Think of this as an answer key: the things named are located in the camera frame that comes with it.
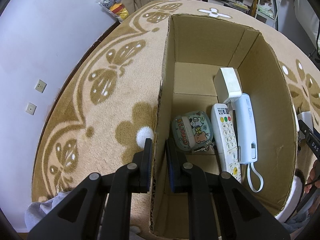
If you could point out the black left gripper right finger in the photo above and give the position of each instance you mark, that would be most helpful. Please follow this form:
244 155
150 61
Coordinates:
219 207

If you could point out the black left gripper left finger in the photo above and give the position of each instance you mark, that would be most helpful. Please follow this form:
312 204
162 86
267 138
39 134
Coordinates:
99 207

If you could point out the white power adapter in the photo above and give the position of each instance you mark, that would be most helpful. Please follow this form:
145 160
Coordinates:
227 85

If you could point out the brown cardboard box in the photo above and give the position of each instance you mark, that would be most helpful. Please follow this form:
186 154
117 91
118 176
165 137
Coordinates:
195 49

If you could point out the white square charger box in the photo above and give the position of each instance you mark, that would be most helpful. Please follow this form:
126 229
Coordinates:
305 117

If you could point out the person's right hand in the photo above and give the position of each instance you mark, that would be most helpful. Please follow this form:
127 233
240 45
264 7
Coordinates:
312 179

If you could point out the blue grey cloth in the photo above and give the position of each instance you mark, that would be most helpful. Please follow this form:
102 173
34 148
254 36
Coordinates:
297 222

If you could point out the light blue power bank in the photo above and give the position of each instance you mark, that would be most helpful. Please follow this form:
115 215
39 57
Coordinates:
247 138

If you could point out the white remote control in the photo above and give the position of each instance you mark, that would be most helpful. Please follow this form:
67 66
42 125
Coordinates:
225 140

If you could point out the cartoon print round pouch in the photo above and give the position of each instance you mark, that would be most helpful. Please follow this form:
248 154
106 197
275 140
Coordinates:
192 132

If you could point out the beige butterfly pattern rug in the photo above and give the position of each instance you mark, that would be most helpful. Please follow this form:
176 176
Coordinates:
114 96

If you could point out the white utility cart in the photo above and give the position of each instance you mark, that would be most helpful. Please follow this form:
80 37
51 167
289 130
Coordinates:
267 12

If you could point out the lower wall outlet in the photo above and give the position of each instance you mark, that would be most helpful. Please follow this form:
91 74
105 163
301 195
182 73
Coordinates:
31 108

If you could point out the wall outlet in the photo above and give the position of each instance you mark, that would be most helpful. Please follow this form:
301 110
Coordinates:
40 86
31 108

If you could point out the upper wall outlet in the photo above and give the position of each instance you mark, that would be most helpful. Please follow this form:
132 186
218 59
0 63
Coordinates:
40 86

